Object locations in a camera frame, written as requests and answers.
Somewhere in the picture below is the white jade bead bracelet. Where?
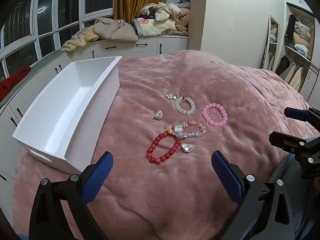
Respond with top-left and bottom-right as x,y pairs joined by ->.
174,96 -> 196,115

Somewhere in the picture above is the yellow fleece cloth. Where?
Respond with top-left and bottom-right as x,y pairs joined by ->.
62,27 -> 100,53

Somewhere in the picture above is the white framed bay window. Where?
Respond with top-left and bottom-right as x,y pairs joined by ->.
0,0 -> 116,80

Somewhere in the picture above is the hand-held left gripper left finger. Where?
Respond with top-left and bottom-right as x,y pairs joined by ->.
29,151 -> 113,240

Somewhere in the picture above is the floral quilt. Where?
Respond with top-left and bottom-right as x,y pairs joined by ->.
132,17 -> 177,37

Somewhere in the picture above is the narrow wall mirror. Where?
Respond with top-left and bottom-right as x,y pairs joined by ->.
262,15 -> 280,73

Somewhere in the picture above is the pale blue bead bracelet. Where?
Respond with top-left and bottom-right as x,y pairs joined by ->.
175,129 -> 202,139

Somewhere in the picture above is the red cloth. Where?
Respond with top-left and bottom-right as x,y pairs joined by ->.
0,66 -> 32,101

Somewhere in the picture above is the silver snowflake pearl brooch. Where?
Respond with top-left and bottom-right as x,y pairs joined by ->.
165,92 -> 188,103

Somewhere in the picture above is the cream jacket pile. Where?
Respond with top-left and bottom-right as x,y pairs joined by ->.
141,2 -> 182,22

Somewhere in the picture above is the folded pink blanket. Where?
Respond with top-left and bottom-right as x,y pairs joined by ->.
174,7 -> 192,36

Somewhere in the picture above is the open wardrobe with clothes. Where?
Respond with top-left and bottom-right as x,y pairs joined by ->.
276,2 -> 320,98

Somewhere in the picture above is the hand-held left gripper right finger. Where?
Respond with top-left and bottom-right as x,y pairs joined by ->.
211,151 -> 302,240

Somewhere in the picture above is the pink fleece blanket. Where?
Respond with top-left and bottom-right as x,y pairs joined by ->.
12,49 -> 320,240

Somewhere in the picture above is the pink bead bracelet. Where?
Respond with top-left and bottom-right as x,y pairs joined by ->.
202,103 -> 228,128

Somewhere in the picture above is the red bead bracelet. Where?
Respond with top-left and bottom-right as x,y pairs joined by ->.
146,131 -> 181,165

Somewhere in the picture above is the beige clothes pile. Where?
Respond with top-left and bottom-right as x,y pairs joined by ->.
93,17 -> 139,42

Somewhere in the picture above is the multicolour crystal bead bracelet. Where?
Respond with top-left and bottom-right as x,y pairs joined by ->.
166,121 -> 206,133

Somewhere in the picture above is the white plastic storage box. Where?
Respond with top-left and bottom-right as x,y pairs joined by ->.
12,56 -> 122,175

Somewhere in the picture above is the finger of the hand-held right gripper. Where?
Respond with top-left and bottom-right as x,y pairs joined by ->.
284,107 -> 320,130
269,131 -> 320,179

